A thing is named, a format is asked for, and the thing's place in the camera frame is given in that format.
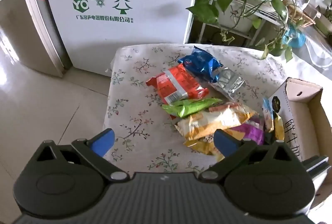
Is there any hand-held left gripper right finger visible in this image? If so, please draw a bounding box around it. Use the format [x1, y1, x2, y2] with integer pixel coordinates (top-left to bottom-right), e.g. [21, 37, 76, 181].
[198, 129, 304, 183]

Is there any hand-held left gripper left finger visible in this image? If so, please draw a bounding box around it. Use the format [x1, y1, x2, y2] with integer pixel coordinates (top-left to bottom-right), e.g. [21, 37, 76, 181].
[36, 129, 130, 183]

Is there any yellow snack packet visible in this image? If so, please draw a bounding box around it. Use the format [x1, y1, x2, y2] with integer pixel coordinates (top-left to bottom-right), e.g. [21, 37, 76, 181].
[273, 113, 285, 141]
[184, 133, 224, 161]

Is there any white and yellow bread packet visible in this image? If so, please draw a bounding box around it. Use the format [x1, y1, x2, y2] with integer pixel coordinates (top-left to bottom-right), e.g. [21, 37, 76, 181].
[175, 102, 258, 142]

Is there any purple snack packet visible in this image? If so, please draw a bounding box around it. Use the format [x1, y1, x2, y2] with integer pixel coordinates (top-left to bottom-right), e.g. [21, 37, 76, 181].
[232, 114, 265, 146]

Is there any cardboard box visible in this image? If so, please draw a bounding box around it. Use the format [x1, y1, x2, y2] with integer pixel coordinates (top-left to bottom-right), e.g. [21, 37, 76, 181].
[267, 77, 332, 214]

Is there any lime green snack packet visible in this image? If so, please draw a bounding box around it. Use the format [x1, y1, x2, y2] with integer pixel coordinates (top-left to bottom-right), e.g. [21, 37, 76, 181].
[161, 98, 223, 119]

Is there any light blue snack packet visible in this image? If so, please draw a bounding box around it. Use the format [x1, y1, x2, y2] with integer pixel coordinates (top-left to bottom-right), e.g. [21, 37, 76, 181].
[262, 98, 275, 131]

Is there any silver foil snack packet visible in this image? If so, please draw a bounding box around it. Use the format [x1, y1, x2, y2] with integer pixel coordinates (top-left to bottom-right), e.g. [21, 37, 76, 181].
[210, 67, 246, 102]

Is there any orange-red snack packet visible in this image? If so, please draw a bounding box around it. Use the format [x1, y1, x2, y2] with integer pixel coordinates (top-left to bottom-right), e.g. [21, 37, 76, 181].
[146, 64, 209, 105]

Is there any blue foil snack packet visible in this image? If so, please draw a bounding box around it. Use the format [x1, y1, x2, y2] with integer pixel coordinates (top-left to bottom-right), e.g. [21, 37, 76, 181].
[178, 46, 223, 83]

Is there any floral tablecloth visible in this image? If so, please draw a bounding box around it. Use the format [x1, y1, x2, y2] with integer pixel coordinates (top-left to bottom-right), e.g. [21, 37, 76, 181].
[102, 44, 293, 173]

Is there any white metal plant stand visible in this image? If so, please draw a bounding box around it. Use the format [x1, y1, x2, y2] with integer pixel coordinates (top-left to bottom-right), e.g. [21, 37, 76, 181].
[197, 0, 275, 48]

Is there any white refrigerator with tree print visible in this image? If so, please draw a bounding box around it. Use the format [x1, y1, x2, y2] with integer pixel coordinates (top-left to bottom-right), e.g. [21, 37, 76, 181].
[0, 0, 205, 78]

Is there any wicker basket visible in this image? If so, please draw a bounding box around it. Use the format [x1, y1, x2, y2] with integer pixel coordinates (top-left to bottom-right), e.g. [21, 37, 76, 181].
[286, 3, 316, 28]

